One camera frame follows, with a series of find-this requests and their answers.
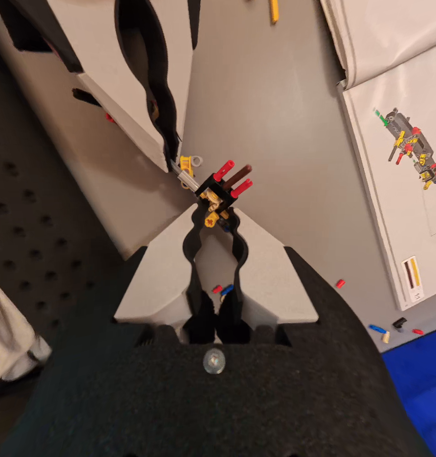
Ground blue plastic bin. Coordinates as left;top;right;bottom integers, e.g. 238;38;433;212
380;327;436;457

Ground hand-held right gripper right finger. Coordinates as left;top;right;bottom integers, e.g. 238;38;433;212
217;207;319;345

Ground long grey lego beam assembly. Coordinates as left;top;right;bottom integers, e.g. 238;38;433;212
178;154;234;233

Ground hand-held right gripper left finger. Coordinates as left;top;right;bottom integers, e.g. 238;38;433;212
114;204;218;345

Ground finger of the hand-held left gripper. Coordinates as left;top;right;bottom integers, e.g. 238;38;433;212
48;0;181;174
149;0;201;143

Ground open lego instruction booklet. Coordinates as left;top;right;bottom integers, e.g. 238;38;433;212
317;0;436;312

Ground light grey lego pin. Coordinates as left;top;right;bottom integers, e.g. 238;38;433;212
170;161;201;193

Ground black lego fork red pins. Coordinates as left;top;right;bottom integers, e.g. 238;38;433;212
195;160;254;215

